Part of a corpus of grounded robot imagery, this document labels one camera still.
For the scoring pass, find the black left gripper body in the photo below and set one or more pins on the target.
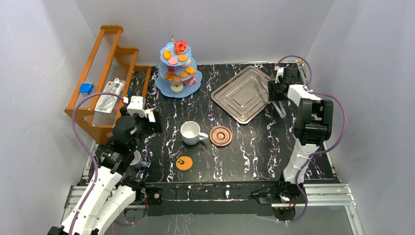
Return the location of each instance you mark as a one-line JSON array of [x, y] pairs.
[[155, 122]]

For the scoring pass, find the brown croissant pastry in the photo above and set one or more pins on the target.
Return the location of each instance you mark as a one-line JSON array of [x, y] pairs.
[[172, 77]]

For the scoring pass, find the pink round macaron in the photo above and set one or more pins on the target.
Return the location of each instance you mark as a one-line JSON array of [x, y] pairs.
[[172, 61]]

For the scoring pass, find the white ceramic mug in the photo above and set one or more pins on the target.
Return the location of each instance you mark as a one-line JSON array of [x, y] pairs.
[[191, 133]]

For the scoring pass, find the orange fish-shaped cookie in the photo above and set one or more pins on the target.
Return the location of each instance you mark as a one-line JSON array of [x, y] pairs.
[[166, 54]]

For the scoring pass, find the clear ruler set package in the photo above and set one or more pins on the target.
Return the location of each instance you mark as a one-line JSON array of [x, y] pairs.
[[106, 102]]

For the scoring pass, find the orange wooden tiered rack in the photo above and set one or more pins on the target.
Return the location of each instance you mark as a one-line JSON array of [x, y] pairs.
[[106, 62]]

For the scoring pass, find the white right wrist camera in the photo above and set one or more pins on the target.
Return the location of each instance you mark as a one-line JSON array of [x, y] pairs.
[[279, 74]]

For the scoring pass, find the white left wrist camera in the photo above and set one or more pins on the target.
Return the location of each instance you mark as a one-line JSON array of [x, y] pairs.
[[136, 105]]

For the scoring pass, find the cream white donut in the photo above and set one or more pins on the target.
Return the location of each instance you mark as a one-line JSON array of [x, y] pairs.
[[176, 87], [186, 64]]

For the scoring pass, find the blue eraser block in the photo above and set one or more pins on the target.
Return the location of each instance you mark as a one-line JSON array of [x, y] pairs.
[[86, 88]]

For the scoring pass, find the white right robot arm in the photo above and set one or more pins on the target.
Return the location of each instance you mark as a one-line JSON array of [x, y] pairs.
[[312, 128]]

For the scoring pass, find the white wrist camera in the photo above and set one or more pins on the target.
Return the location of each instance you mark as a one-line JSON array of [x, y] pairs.
[[279, 74], [136, 105]]

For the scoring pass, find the orange round coaster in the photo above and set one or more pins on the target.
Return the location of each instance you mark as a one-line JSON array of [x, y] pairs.
[[184, 163]]

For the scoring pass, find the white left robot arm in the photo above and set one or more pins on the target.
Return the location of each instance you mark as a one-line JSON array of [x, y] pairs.
[[108, 194]]

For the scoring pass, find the round orange cookie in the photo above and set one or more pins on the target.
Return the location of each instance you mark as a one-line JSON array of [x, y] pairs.
[[183, 74], [182, 57]]

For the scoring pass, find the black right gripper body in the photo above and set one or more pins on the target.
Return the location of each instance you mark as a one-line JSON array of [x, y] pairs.
[[274, 87]]

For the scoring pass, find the blue three-tier cake stand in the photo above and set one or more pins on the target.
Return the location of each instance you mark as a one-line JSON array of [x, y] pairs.
[[164, 85]]

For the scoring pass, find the silver metal tray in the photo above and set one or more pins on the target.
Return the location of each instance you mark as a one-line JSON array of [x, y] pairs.
[[245, 95]]

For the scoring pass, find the brown wooden saucer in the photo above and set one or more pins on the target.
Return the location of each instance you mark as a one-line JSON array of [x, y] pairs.
[[220, 136]]

